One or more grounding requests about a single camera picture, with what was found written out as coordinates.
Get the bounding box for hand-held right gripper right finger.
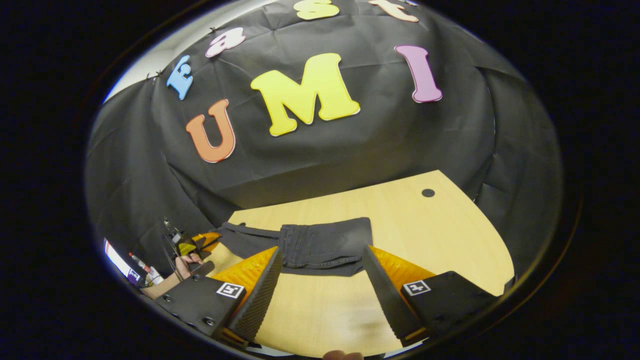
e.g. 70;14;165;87
362;244;502;347

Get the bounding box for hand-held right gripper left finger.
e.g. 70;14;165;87
154;245;285;350

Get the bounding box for dark jeans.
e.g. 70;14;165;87
215;216;375;278

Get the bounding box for red capped bottle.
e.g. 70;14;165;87
128;251;152;274

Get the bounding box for white board panel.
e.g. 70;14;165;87
103;238;142;288

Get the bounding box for black backdrop cloth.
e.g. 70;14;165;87
84;0;565;283

